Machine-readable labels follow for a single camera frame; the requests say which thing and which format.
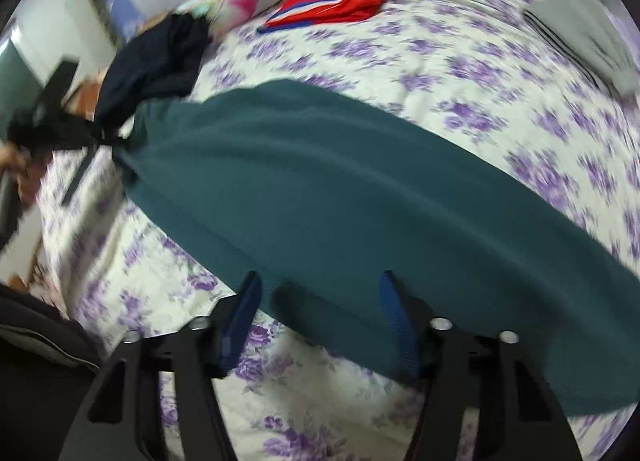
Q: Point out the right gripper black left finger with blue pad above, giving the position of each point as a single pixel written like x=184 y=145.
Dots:
x=120 y=417

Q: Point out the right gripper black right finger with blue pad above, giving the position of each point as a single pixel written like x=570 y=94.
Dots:
x=519 y=417

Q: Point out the dark teal pants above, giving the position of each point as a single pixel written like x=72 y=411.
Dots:
x=321 y=194

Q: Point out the person's left hand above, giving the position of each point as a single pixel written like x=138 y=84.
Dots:
x=28 y=172

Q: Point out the grey crt monitor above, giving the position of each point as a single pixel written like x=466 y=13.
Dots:
x=19 y=86

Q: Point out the dark navy garment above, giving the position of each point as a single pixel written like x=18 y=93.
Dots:
x=161 y=62

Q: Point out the red striped folded garment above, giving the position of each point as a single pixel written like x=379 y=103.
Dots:
x=303 y=13

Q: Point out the purple floral bedspread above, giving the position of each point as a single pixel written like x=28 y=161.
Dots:
x=470 y=71

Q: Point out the folded grey sweatpants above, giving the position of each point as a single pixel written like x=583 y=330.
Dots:
x=582 y=33

